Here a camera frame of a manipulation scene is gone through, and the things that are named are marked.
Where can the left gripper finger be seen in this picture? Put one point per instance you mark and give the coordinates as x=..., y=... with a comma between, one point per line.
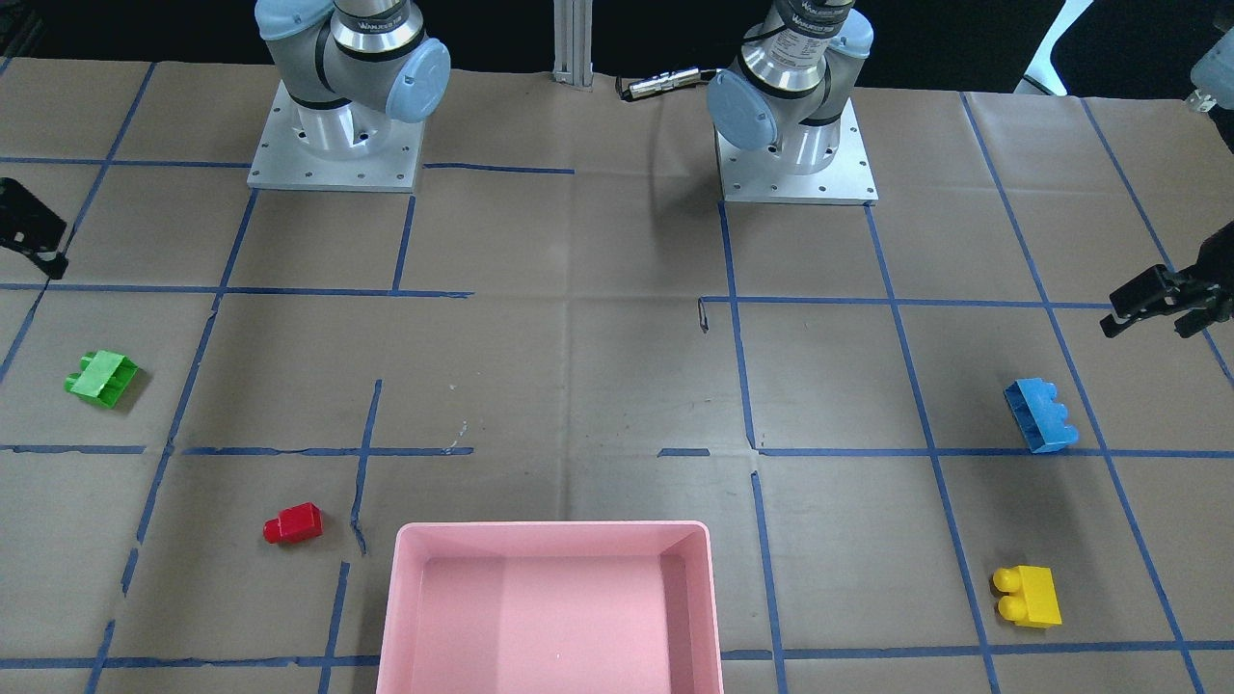
x=1116, y=323
x=1156, y=290

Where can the aluminium frame post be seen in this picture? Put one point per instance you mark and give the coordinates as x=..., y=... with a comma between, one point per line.
x=572, y=39

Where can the silver cable connector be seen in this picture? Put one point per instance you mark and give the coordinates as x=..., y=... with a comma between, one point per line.
x=668, y=82

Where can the pink plastic box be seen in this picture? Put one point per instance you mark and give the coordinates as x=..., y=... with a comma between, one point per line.
x=551, y=607

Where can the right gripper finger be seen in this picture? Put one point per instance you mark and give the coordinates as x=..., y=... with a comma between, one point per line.
x=53, y=264

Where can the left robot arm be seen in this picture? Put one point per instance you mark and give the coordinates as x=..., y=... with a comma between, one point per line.
x=786, y=132

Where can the yellow toy block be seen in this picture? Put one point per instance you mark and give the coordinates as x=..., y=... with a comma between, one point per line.
x=1027, y=596

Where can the blue toy block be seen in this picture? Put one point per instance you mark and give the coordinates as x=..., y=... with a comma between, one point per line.
x=1040, y=416

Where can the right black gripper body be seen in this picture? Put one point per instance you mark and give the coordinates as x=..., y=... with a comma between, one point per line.
x=29, y=229

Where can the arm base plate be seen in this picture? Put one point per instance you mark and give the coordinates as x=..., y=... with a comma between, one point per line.
x=350, y=148
x=832, y=169

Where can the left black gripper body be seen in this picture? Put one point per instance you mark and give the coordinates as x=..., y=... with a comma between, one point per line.
x=1182, y=291

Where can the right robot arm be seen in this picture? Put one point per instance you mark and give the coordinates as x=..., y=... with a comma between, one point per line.
x=167, y=142

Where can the green toy block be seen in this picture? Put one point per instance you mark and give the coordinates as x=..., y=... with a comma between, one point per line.
x=103, y=378

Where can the red toy block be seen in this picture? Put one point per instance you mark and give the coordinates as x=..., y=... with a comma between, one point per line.
x=293, y=525

